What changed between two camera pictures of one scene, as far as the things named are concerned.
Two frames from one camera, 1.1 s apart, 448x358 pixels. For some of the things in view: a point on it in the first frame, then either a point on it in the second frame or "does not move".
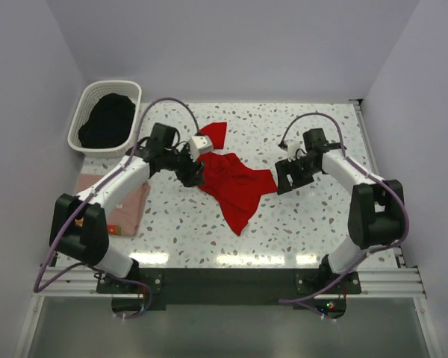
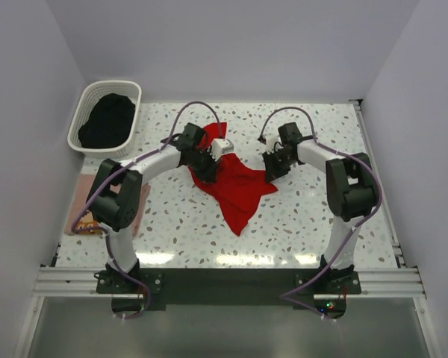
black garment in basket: x=109 y=122 does not move
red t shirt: x=237 y=185 does not move
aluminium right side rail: x=361 y=110 does not move
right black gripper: x=284 y=168 -> x=273 y=173
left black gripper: x=192 y=176 -> x=210 y=174
